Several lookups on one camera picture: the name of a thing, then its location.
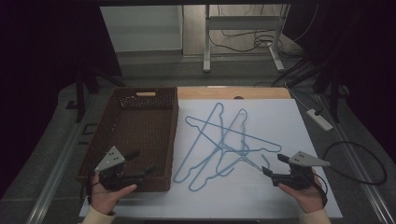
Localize metal rail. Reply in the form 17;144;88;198
317;92;396;224
26;92;96;224

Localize black stand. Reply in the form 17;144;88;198
74;59;126;124
312;62;350;124

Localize person's right hand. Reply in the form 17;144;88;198
277;167;326;215

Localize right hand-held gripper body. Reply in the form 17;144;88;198
272;150;331;191

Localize white desk frame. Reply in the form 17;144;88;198
203;4;290;74

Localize black cable bundle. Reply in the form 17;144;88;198
253;57;325;88

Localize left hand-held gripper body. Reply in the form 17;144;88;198
93;146;146;191

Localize person's left hand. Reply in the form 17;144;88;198
90;172;138;216

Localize blue wire hanger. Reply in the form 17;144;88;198
188;108;271;192
173;102;250;184
185;116;283;177

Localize black gripper strap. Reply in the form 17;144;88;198
312;173;329;208
85;176;101;205

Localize white table mat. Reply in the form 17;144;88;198
78;98;344;218

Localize white power strip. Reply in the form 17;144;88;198
306;108;334;133

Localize brown woven basket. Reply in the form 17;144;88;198
75;86;180;193

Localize white power strip cable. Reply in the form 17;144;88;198
284;81;313;112

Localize white panel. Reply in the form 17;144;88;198
100;5;184;53

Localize black looped cable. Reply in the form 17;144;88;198
322;141;388;186

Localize tangled floor cables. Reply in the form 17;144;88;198
208;29;303;59

